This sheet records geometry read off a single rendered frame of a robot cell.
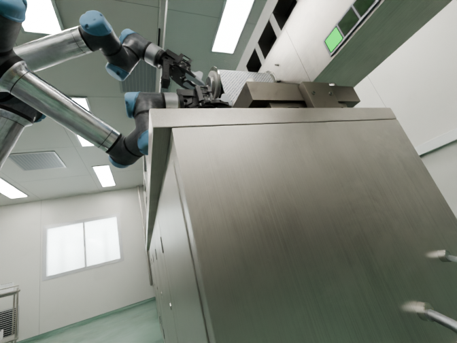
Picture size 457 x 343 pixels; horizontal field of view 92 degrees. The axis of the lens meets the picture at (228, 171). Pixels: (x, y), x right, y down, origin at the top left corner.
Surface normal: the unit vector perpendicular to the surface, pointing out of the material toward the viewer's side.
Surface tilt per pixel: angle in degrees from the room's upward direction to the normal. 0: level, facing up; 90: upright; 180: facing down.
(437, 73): 90
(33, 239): 90
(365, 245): 90
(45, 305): 90
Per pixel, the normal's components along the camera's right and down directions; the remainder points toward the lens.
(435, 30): -0.91, 0.11
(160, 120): 0.33, -0.39
